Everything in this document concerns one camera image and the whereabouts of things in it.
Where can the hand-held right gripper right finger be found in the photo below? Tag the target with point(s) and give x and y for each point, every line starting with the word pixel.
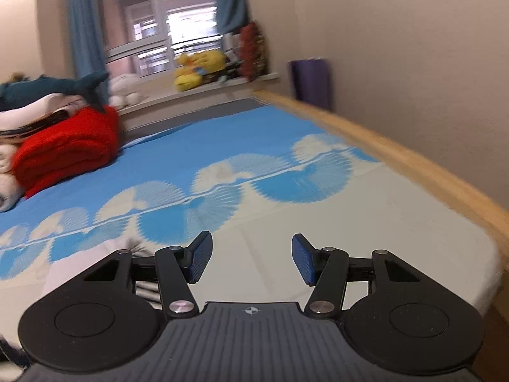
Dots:
pixel 304 260

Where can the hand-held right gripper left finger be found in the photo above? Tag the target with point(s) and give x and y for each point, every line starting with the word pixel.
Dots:
pixel 201 256

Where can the striped sweater with white vest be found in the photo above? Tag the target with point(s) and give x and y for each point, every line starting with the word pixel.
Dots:
pixel 135 246

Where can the blue white patterned bedsheet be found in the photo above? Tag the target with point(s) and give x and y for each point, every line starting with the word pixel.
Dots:
pixel 238 147

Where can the window sill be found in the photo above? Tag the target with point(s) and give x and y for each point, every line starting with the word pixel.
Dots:
pixel 191 91

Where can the red folded blanket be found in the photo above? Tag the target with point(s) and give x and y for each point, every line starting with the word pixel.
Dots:
pixel 67 147

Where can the white plush toy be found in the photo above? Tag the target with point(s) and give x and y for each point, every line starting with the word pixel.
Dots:
pixel 125 89

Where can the yellow plush toy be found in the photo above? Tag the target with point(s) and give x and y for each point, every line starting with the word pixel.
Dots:
pixel 212 61
pixel 189 73

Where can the white folded quilt navy trim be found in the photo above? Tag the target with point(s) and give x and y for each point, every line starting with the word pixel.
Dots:
pixel 35 123

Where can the red patterned cushion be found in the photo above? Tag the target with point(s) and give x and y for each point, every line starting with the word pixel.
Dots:
pixel 254 49

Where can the teal shark plush toy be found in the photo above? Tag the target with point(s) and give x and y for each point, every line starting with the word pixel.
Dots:
pixel 47 85

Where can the window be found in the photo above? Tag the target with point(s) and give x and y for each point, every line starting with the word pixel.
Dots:
pixel 159 20

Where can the small brown doll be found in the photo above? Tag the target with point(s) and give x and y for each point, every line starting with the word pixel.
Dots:
pixel 16 77

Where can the blue fabric chair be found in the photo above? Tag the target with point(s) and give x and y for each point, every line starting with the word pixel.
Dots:
pixel 231 0

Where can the blue curtain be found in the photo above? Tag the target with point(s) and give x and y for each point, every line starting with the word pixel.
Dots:
pixel 85 24

